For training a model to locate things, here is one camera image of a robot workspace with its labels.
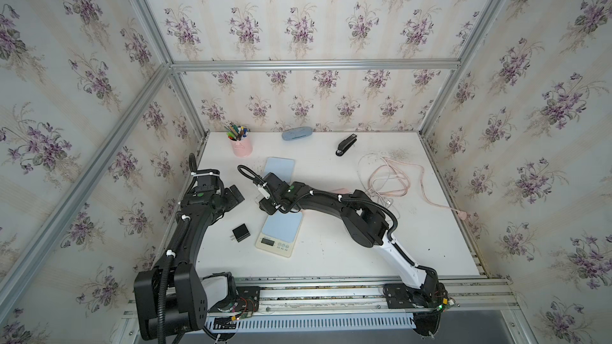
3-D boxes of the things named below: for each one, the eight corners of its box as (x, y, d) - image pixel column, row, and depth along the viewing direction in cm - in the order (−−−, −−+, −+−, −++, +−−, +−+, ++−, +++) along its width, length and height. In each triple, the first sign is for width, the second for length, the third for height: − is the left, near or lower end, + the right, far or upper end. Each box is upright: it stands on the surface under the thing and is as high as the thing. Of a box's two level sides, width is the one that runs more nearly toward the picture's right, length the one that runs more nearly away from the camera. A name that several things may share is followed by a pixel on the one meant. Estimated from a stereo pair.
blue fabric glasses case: (284, 142, 118) (283, 139, 116) (280, 134, 122) (280, 131, 120) (313, 134, 122) (313, 131, 120) (309, 127, 126) (309, 123, 124)
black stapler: (333, 153, 114) (334, 147, 111) (351, 138, 121) (352, 132, 117) (339, 157, 112) (340, 152, 109) (357, 142, 119) (359, 136, 116)
